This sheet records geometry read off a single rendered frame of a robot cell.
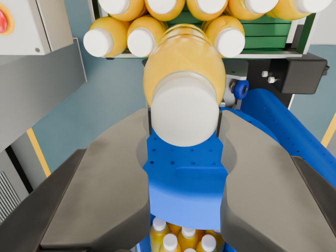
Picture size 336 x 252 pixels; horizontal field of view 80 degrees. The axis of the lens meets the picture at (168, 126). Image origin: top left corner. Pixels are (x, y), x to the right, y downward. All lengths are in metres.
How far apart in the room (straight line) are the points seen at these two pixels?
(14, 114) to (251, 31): 0.93
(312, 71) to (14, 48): 0.51
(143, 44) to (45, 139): 1.85
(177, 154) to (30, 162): 2.17
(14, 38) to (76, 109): 1.43
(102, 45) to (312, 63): 0.38
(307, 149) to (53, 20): 0.86
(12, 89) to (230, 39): 0.91
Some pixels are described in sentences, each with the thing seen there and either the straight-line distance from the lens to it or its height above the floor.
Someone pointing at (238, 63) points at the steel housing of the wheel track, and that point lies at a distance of 0.58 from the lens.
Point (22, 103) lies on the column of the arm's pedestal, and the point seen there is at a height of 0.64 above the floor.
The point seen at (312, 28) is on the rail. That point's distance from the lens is 0.49.
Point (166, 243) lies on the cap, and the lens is 0.63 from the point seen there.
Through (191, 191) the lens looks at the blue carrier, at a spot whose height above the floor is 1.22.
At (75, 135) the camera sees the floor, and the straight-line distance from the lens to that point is 1.94.
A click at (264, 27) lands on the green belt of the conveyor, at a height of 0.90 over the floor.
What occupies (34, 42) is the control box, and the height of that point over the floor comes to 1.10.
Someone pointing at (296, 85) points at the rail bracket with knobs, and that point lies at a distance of 0.48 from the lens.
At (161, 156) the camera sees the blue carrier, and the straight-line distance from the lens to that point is 0.32.
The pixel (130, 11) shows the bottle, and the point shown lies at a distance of 0.36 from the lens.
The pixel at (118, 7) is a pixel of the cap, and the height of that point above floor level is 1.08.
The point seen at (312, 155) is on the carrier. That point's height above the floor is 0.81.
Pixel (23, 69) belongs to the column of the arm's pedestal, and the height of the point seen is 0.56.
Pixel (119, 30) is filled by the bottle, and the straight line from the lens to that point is 0.38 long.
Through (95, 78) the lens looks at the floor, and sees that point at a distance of 1.61.
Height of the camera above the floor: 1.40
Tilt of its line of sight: 58 degrees down
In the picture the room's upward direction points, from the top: 173 degrees counter-clockwise
